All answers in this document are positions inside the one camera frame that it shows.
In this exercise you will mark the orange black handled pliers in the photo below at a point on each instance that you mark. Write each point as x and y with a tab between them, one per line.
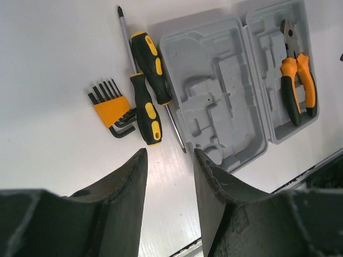
296	71

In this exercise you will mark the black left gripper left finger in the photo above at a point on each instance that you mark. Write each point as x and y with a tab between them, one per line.
103	219

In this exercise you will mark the flathead screwdriver black yellow handle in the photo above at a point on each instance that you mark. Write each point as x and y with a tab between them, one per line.
149	61

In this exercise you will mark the phillips screwdriver black yellow handle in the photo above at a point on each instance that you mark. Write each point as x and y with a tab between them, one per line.
148	119

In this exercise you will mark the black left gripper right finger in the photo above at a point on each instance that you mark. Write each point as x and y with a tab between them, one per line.
237	219

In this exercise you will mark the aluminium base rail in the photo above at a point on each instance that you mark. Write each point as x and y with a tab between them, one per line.
327	174

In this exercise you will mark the hex key set orange holder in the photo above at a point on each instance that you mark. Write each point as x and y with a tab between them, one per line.
113	108

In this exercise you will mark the grey plastic tool case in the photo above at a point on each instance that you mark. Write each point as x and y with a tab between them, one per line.
225	75

